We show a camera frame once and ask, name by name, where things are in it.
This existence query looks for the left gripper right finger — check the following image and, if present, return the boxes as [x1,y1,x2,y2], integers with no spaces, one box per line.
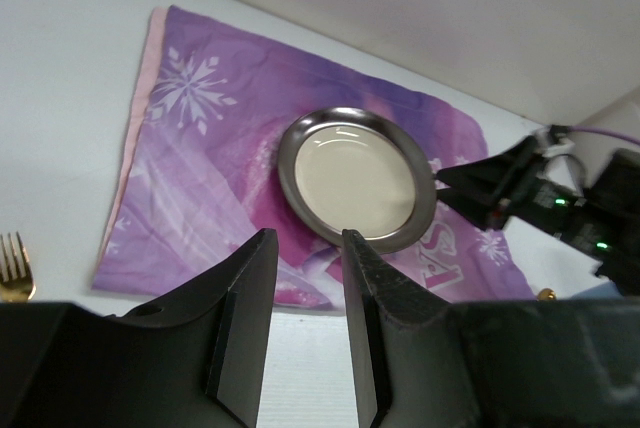
[342,230,639,427]

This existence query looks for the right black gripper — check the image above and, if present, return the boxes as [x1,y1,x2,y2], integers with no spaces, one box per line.
[434,139,616,259]

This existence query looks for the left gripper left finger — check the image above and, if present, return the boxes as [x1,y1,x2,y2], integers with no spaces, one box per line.
[1,229,278,427]

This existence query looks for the round metal plate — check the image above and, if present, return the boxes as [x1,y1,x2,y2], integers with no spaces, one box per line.
[277,107,437,253]

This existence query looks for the purple pink printed cloth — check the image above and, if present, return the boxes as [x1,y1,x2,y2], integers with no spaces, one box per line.
[89,4,539,317]

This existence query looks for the gold fork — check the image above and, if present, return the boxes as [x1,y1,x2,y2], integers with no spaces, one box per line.
[1,232,37,303]

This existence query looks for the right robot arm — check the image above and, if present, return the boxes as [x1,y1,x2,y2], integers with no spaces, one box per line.
[435,136,639,296]

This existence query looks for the gold spoon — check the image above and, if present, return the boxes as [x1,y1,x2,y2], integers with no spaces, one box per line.
[536,288,557,301]

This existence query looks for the blue plastic cup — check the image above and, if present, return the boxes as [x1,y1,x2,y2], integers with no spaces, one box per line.
[575,282,624,299]

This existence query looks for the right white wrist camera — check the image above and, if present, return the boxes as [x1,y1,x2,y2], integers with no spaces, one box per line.
[533,124,587,188]

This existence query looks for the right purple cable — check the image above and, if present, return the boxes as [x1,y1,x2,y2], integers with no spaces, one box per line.
[564,124,640,144]

